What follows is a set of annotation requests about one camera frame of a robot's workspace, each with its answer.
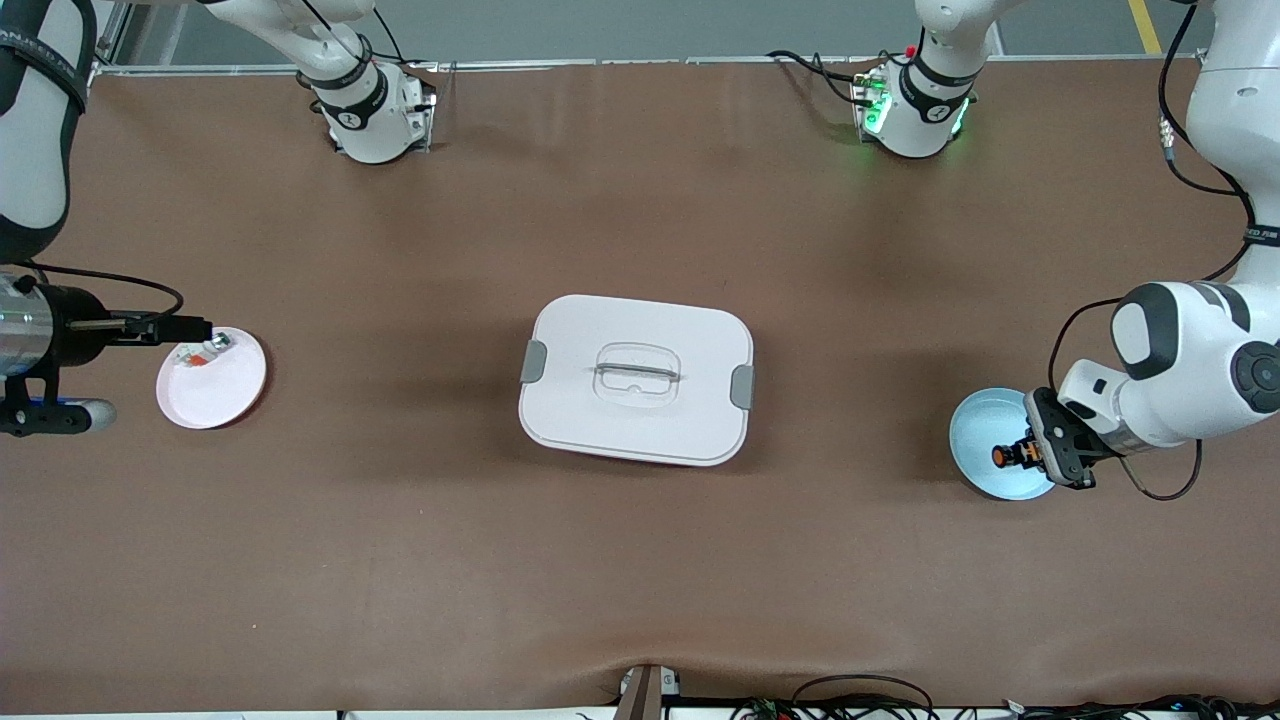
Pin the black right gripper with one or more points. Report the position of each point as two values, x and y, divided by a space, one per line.
72 326

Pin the pale pink round plate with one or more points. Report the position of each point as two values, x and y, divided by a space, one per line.
215 395

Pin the orange and black push-button switch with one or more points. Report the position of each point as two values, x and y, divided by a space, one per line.
1015 456

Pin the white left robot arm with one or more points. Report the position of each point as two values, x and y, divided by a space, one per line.
1200 360

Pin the aluminium frame profile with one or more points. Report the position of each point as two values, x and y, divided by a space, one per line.
115 40

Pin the white lidded box grey clips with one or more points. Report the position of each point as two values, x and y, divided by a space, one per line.
635 420

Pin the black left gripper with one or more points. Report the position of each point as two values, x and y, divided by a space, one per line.
1070 447

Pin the metal table clamp bracket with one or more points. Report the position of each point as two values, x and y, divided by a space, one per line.
645 695

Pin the small white orange part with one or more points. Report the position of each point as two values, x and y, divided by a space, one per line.
205 352

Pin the light blue round plate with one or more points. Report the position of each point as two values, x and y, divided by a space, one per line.
975 440

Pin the silver table edge rail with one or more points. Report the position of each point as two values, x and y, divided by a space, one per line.
650 63

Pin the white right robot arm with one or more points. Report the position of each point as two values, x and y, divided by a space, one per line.
35 150

